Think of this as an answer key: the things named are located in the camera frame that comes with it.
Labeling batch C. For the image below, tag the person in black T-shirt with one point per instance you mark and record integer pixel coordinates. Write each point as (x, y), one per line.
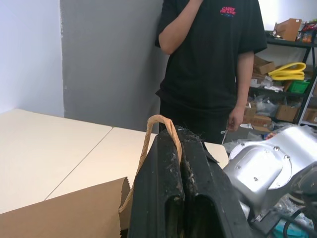
(208, 62)

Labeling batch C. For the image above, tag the printed cardboard box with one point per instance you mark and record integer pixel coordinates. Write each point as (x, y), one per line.
(257, 121)

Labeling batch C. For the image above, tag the small cardboard box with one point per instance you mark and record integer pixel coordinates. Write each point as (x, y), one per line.
(287, 112)

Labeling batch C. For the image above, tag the brown paper bag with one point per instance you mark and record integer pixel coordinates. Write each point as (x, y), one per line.
(62, 213)

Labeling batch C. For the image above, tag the flat cardboard box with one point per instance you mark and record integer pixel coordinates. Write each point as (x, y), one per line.
(263, 65)

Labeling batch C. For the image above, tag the green plastic crate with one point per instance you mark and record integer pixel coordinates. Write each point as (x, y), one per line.
(299, 87)

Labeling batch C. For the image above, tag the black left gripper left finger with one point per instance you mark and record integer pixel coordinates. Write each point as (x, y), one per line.
(156, 188)

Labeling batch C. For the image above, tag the black metal shelf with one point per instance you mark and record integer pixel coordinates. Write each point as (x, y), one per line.
(305, 64)

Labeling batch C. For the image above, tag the colourful snack bags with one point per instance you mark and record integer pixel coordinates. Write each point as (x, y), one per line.
(308, 32)

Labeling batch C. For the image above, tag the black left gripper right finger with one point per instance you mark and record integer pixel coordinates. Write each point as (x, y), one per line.
(208, 183)

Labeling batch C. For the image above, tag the person's left hand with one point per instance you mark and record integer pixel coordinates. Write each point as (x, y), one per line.
(235, 119)

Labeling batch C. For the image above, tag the open cardboard box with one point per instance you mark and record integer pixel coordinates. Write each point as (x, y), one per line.
(288, 28)

